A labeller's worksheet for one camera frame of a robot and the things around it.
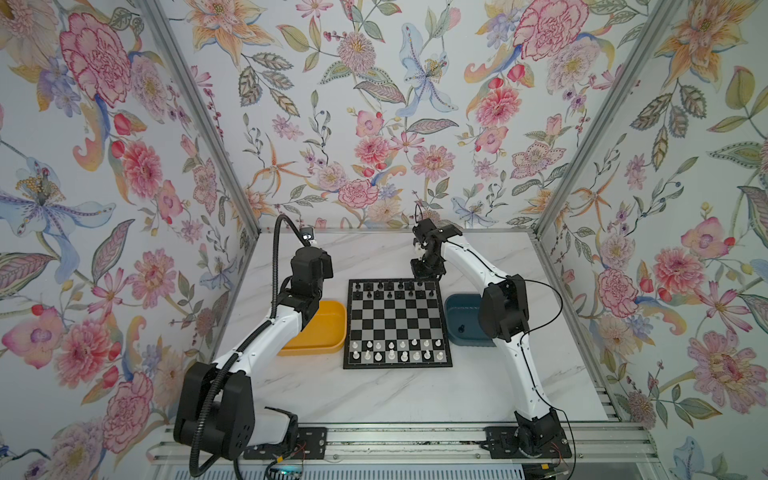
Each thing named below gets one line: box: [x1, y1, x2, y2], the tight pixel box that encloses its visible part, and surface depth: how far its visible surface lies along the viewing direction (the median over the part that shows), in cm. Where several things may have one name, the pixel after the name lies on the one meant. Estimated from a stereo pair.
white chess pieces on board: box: [352, 338, 444, 362], surface depth 89 cm
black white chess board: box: [343, 278, 453, 369], surface depth 95 cm
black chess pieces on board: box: [354, 281, 435, 299], surface depth 103 cm
